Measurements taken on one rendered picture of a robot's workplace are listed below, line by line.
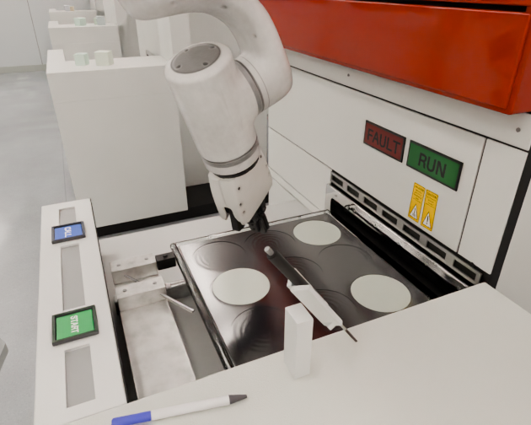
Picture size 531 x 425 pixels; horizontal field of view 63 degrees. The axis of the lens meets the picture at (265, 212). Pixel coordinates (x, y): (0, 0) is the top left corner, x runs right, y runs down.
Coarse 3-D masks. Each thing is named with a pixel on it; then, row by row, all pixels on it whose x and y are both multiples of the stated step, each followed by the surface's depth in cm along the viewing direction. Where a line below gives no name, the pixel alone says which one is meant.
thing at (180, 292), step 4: (180, 280) 84; (172, 288) 82; (176, 288) 82; (180, 288) 83; (184, 288) 83; (168, 292) 82; (172, 292) 82; (176, 292) 83; (180, 292) 83; (184, 292) 84; (188, 292) 84; (172, 296) 83; (176, 296) 83; (180, 296) 84; (184, 296) 84; (116, 300) 79; (168, 300) 83; (116, 304) 79; (116, 308) 79
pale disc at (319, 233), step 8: (304, 224) 93; (312, 224) 93; (320, 224) 93; (328, 224) 93; (296, 232) 90; (304, 232) 90; (312, 232) 90; (320, 232) 90; (328, 232) 90; (336, 232) 90; (304, 240) 88; (312, 240) 88; (320, 240) 88; (328, 240) 88; (336, 240) 88
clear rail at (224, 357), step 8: (176, 248) 85; (176, 256) 82; (184, 264) 80; (184, 272) 78; (192, 280) 76; (192, 288) 74; (192, 296) 72; (200, 296) 72; (200, 304) 70; (200, 312) 69; (208, 320) 67; (208, 328) 65; (216, 328) 66; (216, 336) 64; (216, 344) 62; (224, 352) 61; (224, 360) 60; (224, 368) 59
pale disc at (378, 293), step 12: (372, 276) 77; (384, 276) 77; (360, 288) 74; (372, 288) 74; (384, 288) 74; (396, 288) 74; (360, 300) 71; (372, 300) 71; (384, 300) 71; (396, 300) 71; (408, 300) 71
